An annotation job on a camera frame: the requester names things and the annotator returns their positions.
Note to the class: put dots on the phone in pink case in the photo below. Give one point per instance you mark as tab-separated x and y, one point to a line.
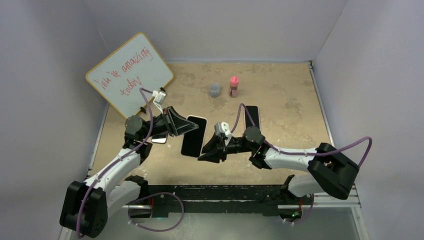
253	117

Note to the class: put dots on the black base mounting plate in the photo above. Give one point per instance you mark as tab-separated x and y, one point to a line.
268	200

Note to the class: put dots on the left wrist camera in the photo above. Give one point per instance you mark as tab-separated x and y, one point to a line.
158	99

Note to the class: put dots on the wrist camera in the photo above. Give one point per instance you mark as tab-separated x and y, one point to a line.
158	99
223	132

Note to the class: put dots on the yellow framed whiteboard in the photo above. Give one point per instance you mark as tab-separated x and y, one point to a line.
134	65

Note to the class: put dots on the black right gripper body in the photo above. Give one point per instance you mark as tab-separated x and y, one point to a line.
235	145

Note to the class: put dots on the aluminium table edge rail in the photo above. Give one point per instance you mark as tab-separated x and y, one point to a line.
326	122

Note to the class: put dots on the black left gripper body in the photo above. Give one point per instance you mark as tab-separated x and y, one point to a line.
161	124

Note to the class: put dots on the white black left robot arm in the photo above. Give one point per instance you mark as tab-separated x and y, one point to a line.
88	204

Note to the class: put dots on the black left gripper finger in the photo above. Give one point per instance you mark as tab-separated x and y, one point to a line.
183	128
177	120

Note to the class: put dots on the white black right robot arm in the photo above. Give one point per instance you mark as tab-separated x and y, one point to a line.
305	160

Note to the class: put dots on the pink capped marker jar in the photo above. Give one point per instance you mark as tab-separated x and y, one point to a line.
233	86

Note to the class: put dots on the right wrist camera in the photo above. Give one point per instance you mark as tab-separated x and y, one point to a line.
223	132

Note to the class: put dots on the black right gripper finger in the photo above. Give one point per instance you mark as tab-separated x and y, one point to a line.
215	155
215	141

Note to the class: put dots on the clear plastic cup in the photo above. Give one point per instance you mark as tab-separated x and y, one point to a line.
214	89

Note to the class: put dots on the phone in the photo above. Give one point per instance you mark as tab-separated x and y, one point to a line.
160	138
192	143
253	117

